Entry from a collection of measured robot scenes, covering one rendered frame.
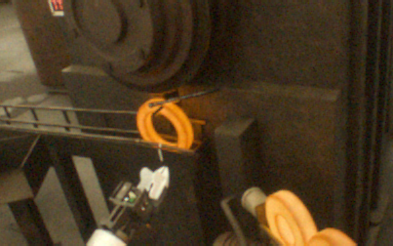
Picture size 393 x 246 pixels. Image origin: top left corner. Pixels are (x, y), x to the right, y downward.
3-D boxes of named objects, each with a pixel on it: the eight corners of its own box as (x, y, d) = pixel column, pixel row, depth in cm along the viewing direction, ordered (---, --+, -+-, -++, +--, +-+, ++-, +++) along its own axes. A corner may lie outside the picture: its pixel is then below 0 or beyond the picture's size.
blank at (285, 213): (273, 177, 87) (259, 183, 86) (318, 212, 74) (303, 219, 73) (281, 233, 93) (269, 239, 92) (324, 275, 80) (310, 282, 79)
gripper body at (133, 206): (148, 185, 89) (117, 232, 82) (162, 207, 94) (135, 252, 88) (122, 178, 93) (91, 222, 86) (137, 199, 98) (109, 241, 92)
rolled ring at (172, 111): (180, 106, 109) (187, 101, 111) (130, 99, 118) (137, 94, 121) (192, 163, 118) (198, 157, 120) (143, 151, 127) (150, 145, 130)
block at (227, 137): (240, 182, 123) (230, 111, 111) (264, 186, 118) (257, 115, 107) (222, 203, 115) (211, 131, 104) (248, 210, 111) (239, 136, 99)
